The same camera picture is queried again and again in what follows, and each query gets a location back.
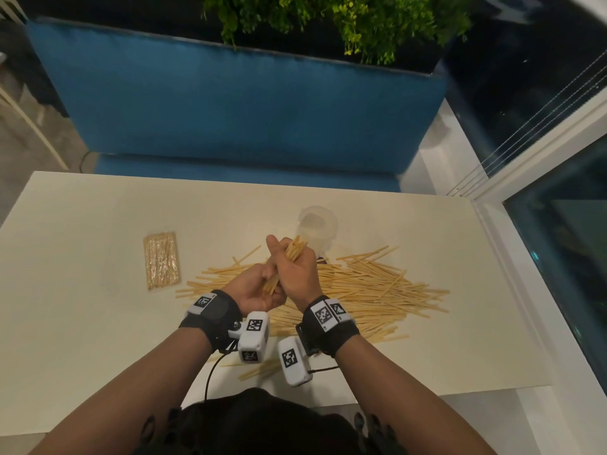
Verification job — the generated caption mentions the thin blind cords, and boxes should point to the thin blind cords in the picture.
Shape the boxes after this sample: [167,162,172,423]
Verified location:
[448,52,607,197]

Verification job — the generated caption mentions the white window frame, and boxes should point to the white window frame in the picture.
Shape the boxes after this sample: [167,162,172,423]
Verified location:
[401,97,607,455]

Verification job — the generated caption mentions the black left wrist strap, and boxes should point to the black left wrist strap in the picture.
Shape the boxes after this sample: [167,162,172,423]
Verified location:
[179,290,241,353]

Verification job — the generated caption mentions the person's left hand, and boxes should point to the person's left hand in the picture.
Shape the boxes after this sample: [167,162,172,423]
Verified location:
[231,235,288,316]

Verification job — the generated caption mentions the pile of loose wooden sticks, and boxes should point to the pile of loose wooden sticks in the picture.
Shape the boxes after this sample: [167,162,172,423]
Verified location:
[175,245,451,380]

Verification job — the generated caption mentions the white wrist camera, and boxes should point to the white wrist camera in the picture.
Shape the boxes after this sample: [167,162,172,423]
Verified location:
[278,336,314,387]
[229,311,271,364]

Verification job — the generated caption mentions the blue upholstered bench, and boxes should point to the blue upholstered bench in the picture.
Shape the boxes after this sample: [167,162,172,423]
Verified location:
[26,19,449,192]

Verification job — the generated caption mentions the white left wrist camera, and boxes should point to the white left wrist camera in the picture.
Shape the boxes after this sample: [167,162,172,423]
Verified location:
[229,311,271,364]

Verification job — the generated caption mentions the person's left forearm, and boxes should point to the person's left forearm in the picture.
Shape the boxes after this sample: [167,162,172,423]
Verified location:
[28,327,214,455]

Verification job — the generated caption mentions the person's right hand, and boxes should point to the person's right hand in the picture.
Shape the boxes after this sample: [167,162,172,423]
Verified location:
[274,241,324,312]

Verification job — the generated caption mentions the beige chair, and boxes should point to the beige chair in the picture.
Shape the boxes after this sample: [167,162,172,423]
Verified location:
[0,0,69,171]

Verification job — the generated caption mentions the green leafy plant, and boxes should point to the green leafy plant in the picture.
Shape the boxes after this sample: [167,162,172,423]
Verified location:
[199,0,475,67]

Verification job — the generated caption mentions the black right wrist strap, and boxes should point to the black right wrist strap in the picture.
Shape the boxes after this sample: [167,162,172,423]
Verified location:
[296,295,361,358]

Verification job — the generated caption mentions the clear-wrapped pack of wooden sticks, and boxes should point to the clear-wrapped pack of wooden sticks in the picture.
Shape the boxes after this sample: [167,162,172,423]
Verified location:
[143,232,182,291]

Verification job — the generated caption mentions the black wrist strap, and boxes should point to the black wrist strap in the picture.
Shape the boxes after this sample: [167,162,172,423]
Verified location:
[296,295,361,358]
[179,290,241,353]

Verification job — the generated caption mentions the clear plastic cup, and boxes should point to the clear plastic cup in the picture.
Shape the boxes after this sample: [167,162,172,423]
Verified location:
[296,206,340,254]

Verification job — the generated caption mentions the person's right forearm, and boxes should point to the person's right forearm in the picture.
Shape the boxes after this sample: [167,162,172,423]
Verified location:
[332,334,499,455]

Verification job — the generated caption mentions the person's black clothing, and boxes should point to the person's black clothing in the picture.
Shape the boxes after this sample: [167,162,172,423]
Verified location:
[138,387,408,455]

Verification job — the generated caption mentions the bundle of wooden sticks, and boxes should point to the bundle of wooden sticks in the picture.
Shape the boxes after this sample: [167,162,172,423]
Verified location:
[262,235,309,299]

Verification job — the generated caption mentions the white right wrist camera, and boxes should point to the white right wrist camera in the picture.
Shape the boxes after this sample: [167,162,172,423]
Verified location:
[278,336,314,387]

